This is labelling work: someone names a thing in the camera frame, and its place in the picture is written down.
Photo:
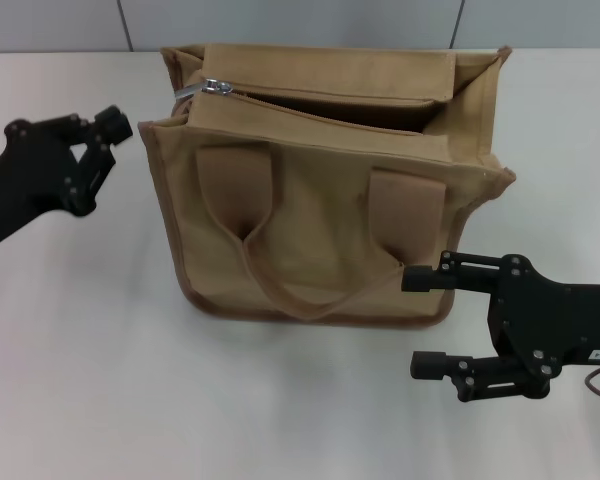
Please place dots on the khaki canvas food bag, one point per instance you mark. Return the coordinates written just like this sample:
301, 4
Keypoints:
320, 225

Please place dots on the silver metal zipper pull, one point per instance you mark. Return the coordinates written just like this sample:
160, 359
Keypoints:
215, 86

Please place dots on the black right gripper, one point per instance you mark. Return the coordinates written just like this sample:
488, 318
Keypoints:
555, 320

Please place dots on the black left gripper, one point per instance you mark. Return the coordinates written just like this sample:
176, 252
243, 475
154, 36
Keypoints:
25, 175

